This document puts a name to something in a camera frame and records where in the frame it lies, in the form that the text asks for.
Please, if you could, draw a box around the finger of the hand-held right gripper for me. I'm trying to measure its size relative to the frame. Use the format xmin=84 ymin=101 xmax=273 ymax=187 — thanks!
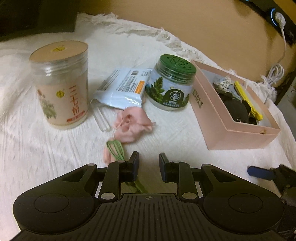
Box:
xmin=247 ymin=165 xmax=285 ymax=181

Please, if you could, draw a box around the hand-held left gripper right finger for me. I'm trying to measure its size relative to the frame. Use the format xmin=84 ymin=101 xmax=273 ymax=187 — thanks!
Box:
xmin=159 ymin=152 xmax=234 ymax=201

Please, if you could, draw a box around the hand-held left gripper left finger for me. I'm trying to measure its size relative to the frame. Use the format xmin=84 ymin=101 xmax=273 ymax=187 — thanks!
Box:
xmin=61 ymin=151 xmax=140 ymax=202

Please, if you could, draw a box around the pink cloth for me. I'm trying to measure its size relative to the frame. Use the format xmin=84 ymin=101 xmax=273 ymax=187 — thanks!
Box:
xmin=103 ymin=107 xmax=157 ymax=163

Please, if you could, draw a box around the pink cardboard box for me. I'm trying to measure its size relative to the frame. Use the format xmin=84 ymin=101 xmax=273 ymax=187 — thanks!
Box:
xmin=191 ymin=60 xmax=282 ymax=151

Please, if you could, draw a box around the black plush toy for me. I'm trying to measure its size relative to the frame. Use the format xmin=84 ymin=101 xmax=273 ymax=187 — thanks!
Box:
xmin=213 ymin=82 xmax=258 ymax=126

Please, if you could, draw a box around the yellow edged mesh pad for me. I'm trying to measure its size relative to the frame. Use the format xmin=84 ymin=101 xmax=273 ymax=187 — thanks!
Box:
xmin=233 ymin=80 xmax=264 ymax=121

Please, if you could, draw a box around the clear plastic tube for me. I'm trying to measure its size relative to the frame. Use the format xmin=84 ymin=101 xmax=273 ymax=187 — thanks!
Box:
xmin=92 ymin=101 xmax=112 ymax=133

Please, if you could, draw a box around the green lid glass jar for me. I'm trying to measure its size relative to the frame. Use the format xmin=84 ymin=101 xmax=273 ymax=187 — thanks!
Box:
xmin=144 ymin=54 xmax=197 ymax=111

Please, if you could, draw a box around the light blue packet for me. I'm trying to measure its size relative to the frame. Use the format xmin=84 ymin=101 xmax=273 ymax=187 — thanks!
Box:
xmin=91 ymin=68 xmax=153 ymax=109

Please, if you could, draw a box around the white spotted cloth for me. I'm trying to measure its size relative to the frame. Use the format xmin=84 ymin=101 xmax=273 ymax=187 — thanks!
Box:
xmin=213 ymin=76 xmax=233 ymax=90

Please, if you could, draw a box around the white fringed blanket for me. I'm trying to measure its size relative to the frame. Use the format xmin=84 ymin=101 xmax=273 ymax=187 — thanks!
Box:
xmin=0 ymin=13 xmax=296 ymax=241

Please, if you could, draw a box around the clear jar with tan lid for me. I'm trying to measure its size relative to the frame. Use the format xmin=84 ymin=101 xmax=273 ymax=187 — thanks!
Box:
xmin=29 ymin=40 xmax=90 ymax=130

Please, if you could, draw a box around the white power plug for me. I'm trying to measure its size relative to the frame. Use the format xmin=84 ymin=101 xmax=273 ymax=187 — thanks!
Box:
xmin=275 ymin=12 xmax=287 ymax=30

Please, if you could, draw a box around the black power socket panel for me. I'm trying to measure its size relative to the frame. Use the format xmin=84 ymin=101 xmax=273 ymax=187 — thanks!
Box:
xmin=239 ymin=0 xmax=296 ymax=46

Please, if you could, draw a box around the black monitor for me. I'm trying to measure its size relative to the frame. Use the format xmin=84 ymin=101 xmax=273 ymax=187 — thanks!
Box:
xmin=0 ymin=0 xmax=78 ymax=43

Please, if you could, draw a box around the white cable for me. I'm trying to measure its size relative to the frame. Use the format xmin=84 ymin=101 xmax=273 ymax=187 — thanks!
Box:
xmin=260 ymin=27 xmax=287 ymax=103

